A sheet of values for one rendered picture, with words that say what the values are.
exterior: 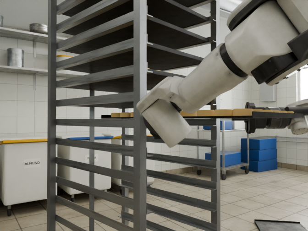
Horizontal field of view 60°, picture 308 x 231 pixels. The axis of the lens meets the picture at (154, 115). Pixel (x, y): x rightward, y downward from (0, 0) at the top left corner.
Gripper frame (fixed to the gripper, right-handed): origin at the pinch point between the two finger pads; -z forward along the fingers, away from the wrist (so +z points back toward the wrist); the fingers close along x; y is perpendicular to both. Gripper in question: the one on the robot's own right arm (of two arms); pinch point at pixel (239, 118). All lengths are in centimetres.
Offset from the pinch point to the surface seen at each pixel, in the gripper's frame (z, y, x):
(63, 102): -75, -16, 7
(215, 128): -7.8, -8.2, -4.4
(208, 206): -10.4, -10.3, -38.5
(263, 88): 203, -447, 62
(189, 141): -17.3, -17.2, -10.9
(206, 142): -10.8, -10.7, -10.9
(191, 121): -16.5, -16.5, -1.5
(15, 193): -170, -162, -75
